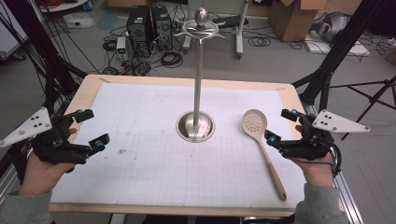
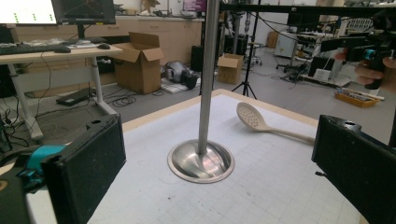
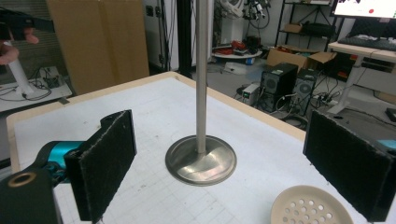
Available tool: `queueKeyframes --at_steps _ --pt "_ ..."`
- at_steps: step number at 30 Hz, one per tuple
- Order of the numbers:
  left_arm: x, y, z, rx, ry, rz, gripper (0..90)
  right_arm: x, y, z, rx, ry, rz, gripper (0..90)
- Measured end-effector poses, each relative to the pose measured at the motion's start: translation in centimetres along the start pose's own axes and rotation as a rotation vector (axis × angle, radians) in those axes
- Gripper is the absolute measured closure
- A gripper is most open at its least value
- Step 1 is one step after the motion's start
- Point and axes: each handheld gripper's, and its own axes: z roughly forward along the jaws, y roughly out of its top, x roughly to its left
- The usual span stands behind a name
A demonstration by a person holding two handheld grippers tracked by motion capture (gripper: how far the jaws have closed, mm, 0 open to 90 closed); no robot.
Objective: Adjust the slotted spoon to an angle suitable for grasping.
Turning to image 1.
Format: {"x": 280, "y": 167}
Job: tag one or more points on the black tripod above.
{"x": 370, "y": 99}

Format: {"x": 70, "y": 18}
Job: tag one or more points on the black truss stand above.
{"x": 43, "y": 46}
{"x": 339, "y": 46}

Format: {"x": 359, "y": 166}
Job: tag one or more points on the person's right hand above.
{"x": 317, "y": 171}

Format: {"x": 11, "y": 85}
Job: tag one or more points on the person's left hand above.
{"x": 37, "y": 177}

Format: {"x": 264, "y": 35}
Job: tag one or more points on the black flat device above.
{"x": 229, "y": 20}

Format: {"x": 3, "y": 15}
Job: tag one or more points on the aluminium frame rail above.
{"x": 348, "y": 193}

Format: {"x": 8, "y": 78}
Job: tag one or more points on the white grid mat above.
{"x": 149, "y": 109}

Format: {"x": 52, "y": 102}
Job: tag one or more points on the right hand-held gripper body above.
{"x": 314, "y": 143}

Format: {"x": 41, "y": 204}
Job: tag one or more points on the steel utensil hanging stand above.
{"x": 197, "y": 77}

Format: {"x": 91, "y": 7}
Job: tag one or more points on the white stand post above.
{"x": 241, "y": 31}

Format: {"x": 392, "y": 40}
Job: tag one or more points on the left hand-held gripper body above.
{"x": 53, "y": 146}

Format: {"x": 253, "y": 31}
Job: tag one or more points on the open cardboard box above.
{"x": 291, "y": 21}

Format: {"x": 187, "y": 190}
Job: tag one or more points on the black computer tower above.
{"x": 163, "y": 28}
{"x": 138, "y": 28}

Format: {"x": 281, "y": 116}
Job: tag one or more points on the white flat board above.
{"x": 358, "y": 49}

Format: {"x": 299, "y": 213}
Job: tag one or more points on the grey bag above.
{"x": 331, "y": 26}

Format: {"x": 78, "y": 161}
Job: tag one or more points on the grey power supply green display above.
{"x": 121, "y": 46}

